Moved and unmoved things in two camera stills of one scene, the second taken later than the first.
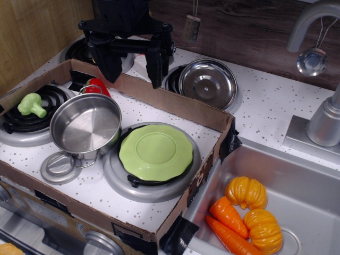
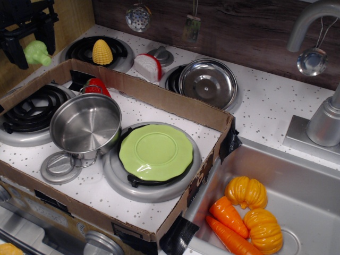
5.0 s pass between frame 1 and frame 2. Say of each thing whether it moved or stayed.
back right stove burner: stayed
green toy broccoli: moved
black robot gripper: moved
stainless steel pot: stayed
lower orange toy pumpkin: stayed
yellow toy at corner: stayed
